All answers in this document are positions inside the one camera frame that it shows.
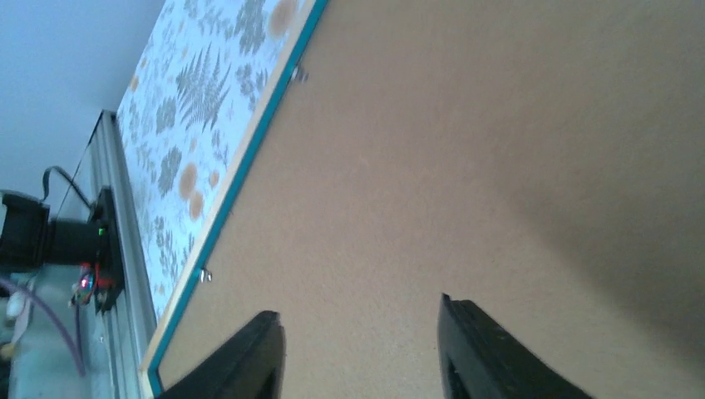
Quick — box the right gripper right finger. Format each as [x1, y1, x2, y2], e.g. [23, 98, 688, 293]
[437, 293, 589, 399]

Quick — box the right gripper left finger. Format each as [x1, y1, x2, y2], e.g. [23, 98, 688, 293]
[158, 310, 286, 399]

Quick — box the teal and wood picture frame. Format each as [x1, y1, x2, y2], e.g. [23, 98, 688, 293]
[140, 1, 326, 398]

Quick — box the brown backing board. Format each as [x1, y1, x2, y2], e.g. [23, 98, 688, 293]
[160, 1, 704, 398]

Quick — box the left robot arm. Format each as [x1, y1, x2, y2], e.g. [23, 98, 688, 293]
[1, 191, 111, 273]

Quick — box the floral patterned table mat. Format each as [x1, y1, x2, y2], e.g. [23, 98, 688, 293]
[117, 0, 312, 316]

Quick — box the aluminium rail base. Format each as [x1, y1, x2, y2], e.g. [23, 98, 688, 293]
[55, 110, 158, 399]

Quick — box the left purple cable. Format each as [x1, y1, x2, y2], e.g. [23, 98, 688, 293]
[0, 275, 89, 378]

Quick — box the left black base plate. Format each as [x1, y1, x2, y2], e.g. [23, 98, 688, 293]
[89, 186, 125, 313]

